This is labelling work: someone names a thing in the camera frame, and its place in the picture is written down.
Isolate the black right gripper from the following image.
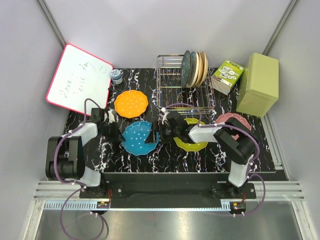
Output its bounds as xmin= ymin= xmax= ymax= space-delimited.
xmin=144 ymin=121 xmax=180 ymax=145

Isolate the blue polka dot plate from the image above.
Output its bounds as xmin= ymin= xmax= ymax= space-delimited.
xmin=122 ymin=121 xmax=160 ymax=156

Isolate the orange polka dot plate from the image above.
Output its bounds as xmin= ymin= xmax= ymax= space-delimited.
xmin=114 ymin=90 xmax=149 ymax=119

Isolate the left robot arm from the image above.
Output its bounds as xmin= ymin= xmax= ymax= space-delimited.
xmin=45 ymin=107 xmax=125 ymax=198

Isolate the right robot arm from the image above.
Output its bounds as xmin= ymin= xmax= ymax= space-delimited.
xmin=145 ymin=112 xmax=260 ymax=199

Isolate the dark teal plate in rack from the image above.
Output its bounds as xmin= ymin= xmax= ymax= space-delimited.
xmin=180 ymin=50 xmax=191 ymax=88

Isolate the teal grey plate in rack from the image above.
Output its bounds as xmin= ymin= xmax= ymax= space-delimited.
xmin=186 ymin=51 xmax=199 ymax=88

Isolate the cream plate in rack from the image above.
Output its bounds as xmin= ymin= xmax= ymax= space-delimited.
xmin=191 ymin=52 xmax=203 ymax=87

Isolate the beige plate in rack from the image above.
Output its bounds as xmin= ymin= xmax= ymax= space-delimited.
xmin=196 ymin=52 xmax=208 ymax=87

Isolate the lime green polka dot plate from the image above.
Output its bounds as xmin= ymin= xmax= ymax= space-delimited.
xmin=173 ymin=118 xmax=208 ymax=152

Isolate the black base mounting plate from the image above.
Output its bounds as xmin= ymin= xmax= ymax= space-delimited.
xmin=79 ymin=173 xmax=257 ymax=210

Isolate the small blue lidded jar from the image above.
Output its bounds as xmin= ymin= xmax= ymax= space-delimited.
xmin=110 ymin=69 xmax=123 ymax=85

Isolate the pink polka dot plate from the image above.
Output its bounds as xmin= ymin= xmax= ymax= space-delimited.
xmin=213 ymin=112 xmax=252 ymax=142

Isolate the pink framed whiteboard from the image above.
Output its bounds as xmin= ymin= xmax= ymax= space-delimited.
xmin=46 ymin=44 xmax=113 ymax=114

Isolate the green printed paper box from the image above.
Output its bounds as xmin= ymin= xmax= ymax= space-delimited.
xmin=211 ymin=59 xmax=245 ymax=95

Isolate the light green metal tin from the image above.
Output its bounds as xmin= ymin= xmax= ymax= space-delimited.
xmin=236 ymin=52 xmax=279 ymax=118

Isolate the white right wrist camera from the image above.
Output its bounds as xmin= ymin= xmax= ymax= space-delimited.
xmin=160 ymin=107 xmax=170 ymax=125

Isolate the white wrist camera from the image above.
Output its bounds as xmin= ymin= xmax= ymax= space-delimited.
xmin=160 ymin=107 xmax=170 ymax=125
xmin=105 ymin=108 xmax=117 ymax=124

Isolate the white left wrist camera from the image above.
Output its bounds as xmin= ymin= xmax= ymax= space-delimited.
xmin=105 ymin=108 xmax=117 ymax=124

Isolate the metal wire dish rack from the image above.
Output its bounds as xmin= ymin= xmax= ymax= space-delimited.
xmin=156 ymin=54 xmax=215 ymax=116

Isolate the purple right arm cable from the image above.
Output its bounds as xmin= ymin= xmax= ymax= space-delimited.
xmin=164 ymin=102 xmax=267 ymax=217

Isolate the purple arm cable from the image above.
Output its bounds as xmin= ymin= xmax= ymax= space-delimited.
xmin=53 ymin=98 xmax=110 ymax=240
xmin=164 ymin=102 xmax=267 ymax=217

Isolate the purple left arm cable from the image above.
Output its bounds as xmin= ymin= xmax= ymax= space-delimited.
xmin=53 ymin=98 xmax=110 ymax=240

